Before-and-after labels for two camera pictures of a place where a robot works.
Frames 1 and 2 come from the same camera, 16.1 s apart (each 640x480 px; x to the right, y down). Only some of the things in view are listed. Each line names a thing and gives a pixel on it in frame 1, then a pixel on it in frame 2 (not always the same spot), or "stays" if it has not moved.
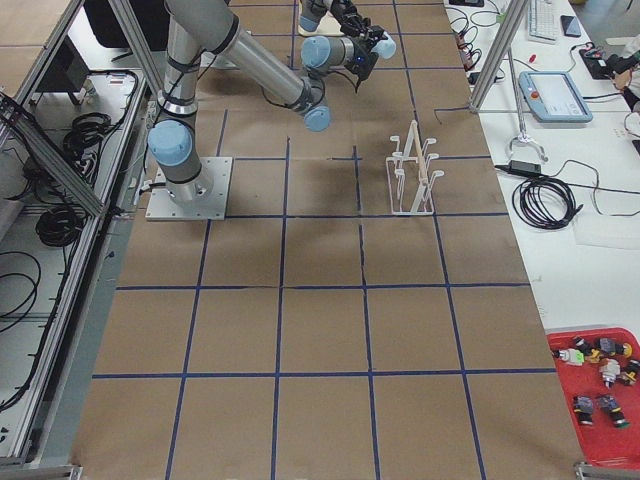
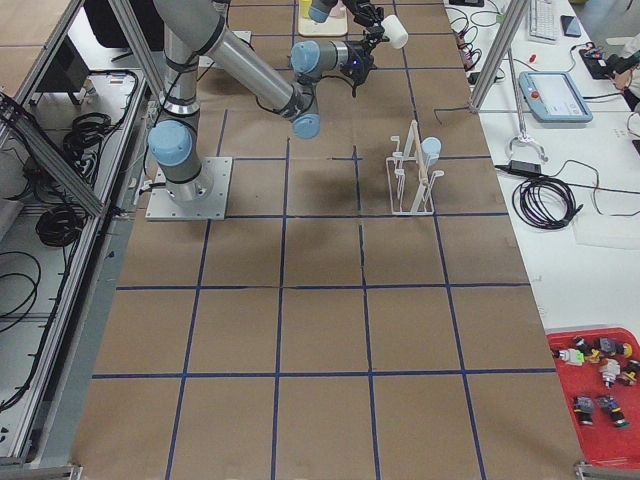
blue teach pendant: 553,97 stays
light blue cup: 385,48 → 430,148
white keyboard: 542,22 stays
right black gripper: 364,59 stays
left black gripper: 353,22 → 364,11
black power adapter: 525,166 stays
